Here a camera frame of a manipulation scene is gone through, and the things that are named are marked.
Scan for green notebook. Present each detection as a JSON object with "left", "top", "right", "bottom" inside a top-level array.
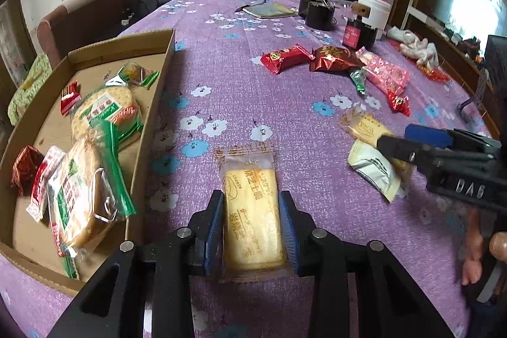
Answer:
[{"left": 241, "top": 2, "right": 299, "bottom": 20}]

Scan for brown armchair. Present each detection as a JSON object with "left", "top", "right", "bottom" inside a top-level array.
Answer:
[{"left": 37, "top": 0, "right": 139, "bottom": 69}]

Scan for small rice cracker packet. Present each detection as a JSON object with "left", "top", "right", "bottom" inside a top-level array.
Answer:
[{"left": 70, "top": 85, "right": 144, "bottom": 149}]

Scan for dark bottle wooden stopper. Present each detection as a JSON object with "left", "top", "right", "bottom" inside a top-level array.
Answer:
[{"left": 298, "top": 0, "right": 321, "bottom": 20}]

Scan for person's right hand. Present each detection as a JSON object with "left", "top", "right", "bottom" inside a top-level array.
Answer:
[{"left": 461, "top": 209, "right": 507, "bottom": 285}]

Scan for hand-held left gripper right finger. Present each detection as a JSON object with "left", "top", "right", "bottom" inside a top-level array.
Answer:
[{"left": 278, "top": 191, "right": 456, "bottom": 338}]

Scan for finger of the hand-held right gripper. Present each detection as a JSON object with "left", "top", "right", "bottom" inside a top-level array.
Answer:
[
  {"left": 376, "top": 135, "right": 490, "bottom": 170},
  {"left": 405, "top": 124, "right": 502, "bottom": 154}
]

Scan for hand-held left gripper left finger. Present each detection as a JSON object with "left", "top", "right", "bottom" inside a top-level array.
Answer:
[{"left": 48, "top": 189, "right": 226, "bottom": 338}]

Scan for white and red snack packet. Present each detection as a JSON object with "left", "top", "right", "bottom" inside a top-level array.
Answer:
[{"left": 26, "top": 146, "right": 66, "bottom": 223}]

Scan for white cylindrical container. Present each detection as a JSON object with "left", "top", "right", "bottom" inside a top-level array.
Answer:
[{"left": 356, "top": 0, "right": 391, "bottom": 40}]

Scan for wooden cabinet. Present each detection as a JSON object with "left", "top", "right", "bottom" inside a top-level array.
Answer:
[{"left": 404, "top": 3, "right": 507, "bottom": 141}]

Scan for small green snack packet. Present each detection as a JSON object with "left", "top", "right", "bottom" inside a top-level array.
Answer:
[{"left": 105, "top": 61, "right": 160, "bottom": 89}]

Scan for red packet with gold emblem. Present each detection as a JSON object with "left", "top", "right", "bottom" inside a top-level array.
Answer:
[{"left": 260, "top": 45, "right": 312, "bottom": 75}]

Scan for metal phone stand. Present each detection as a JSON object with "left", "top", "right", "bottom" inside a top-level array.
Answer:
[{"left": 457, "top": 67, "right": 490, "bottom": 121}]

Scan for green patterned cloth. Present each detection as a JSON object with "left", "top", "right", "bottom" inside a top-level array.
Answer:
[{"left": 8, "top": 53, "right": 54, "bottom": 127}]

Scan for dark red foil packet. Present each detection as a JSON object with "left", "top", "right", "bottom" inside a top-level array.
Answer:
[
  {"left": 10, "top": 145, "right": 44, "bottom": 197},
  {"left": 309, "top": 45, "right": 364, "bottom": 73}
]

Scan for white gloves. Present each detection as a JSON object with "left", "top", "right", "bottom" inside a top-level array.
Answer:
[{"left": 386, "top": 27, "right": 440, "bottom": 67}]

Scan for yellow cheese biscuit packet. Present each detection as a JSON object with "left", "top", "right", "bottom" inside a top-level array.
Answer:
[
  {"left": 338, "top": 110, "right": 414, "bottom": 180},
  {"left": 214, "top": 146, "right": 292, "bottom": 281},
  {"left": 348, "top": 139, "right": 408, "bottom": 204}
]

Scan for red packet with black label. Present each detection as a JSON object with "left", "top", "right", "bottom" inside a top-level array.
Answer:
[{"left": 59, "top": 80, "right": 82, "bottom": 116}]

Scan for pink snack packet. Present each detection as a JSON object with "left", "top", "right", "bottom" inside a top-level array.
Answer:
[{"left": 355, "top": 47, "right": 411, "bottom": 95}]

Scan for large rice cracker packet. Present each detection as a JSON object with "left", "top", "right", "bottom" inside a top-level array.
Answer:
[{"left": 48, "top": 120, "right": 137, "bottom": 279}]

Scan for cardboard box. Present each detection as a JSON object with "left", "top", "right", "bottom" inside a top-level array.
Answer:
[{"left": 0, "top": 28, "right": 177, "bottom": 297}]

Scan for wooden glass door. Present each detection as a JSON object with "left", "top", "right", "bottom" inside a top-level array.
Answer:
[{"left": 0, "top": 0, "right": 38, "bottom": 93}]

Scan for small red snack packet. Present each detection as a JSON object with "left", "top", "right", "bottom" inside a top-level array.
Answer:
[{"left": 387, "top": 92, "right": 411, "bottom": 118}]

